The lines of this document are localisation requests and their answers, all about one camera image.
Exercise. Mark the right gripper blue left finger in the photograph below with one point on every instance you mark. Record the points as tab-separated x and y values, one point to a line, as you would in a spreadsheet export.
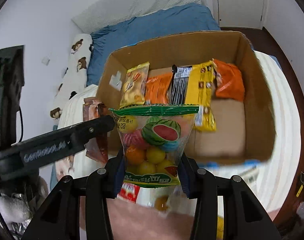
114	176

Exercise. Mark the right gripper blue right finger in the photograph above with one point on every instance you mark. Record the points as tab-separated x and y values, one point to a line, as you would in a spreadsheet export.
187	172

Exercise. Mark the red stick snack packet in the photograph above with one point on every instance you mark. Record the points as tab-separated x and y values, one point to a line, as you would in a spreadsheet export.
129	192

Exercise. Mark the colourful fruit candy bag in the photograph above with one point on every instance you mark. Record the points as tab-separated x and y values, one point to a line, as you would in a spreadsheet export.
153	139

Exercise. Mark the brown snack packet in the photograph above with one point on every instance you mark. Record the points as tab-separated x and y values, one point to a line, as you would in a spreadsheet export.
97	147

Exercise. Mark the large yellow black snack bag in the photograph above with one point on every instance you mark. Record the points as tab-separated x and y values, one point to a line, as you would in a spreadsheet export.
194	85

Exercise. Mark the yellow cracker packet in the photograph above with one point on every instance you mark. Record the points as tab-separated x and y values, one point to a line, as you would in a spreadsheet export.
133	91

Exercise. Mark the orange snack packet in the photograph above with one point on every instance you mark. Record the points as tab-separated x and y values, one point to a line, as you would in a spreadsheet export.
156	91
229	81

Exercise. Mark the small yellow snack packet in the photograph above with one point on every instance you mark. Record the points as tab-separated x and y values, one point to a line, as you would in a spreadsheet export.
220	228

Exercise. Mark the cardboard milk box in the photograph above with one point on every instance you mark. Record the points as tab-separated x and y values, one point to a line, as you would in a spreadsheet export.
244	115

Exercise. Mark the bear print long pillow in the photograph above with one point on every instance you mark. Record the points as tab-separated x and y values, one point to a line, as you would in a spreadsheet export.
75	75

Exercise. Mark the white door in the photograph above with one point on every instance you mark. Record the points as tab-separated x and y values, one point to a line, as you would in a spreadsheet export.
240	13

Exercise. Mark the white quilted headboard cushion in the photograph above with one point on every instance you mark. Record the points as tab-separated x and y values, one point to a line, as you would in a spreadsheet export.
110	12

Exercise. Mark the wall socket by bed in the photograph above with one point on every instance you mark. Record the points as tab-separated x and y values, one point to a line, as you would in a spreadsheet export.
45	60

